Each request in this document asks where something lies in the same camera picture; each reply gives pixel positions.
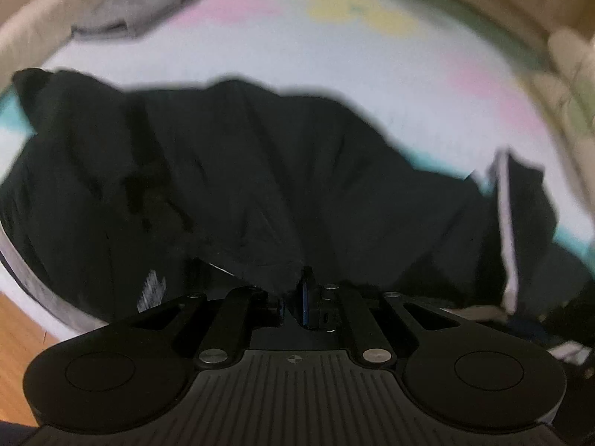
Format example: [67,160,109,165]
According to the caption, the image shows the black pants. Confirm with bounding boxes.
[1,68,594,346]

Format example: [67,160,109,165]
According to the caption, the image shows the floral bed blanket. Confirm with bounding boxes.
[1,0,594,263]

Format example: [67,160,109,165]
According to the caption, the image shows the cream floral pillow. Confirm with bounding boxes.
[520,27,594,217]

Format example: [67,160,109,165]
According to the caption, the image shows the grey folded garment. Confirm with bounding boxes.
[72,0,199,41]

